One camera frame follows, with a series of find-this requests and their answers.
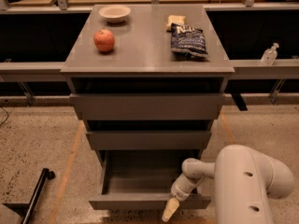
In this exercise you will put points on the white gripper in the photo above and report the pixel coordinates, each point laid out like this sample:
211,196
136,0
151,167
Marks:
179,191

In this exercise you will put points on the grey bottom drawer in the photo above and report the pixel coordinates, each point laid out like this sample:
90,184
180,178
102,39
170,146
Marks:
138,179

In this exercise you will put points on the grey drawer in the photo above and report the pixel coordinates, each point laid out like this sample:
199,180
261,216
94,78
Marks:
138,179
147,106
142,140

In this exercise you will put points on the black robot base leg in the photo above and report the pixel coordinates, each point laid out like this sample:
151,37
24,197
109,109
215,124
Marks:
46,174

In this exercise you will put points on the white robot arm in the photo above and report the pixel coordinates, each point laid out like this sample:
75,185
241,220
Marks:
245,181

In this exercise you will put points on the grey middle drawer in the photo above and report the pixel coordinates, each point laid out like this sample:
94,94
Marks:
142,140

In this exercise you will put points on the grey drawer cabinet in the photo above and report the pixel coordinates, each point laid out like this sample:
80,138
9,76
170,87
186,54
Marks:
142,62

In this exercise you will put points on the grey top drawer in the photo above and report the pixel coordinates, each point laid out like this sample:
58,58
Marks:
147,106

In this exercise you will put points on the blue chip bag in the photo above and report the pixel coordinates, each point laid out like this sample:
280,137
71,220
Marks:
186,39

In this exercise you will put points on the clear sanitizer bottle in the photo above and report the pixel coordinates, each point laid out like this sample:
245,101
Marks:
270,55

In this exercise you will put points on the red apple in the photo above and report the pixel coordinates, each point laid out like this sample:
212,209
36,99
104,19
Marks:
104,40

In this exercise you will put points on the yellow sponge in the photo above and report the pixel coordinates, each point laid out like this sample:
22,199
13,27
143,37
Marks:
177,19

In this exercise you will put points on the white bowl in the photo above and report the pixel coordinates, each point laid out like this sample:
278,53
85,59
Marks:
114,13

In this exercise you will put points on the black bracket under rail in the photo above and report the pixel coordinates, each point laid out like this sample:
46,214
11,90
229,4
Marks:
239,101

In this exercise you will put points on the grey metal rail shelf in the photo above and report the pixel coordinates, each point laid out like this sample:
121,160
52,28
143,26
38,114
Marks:
239,69

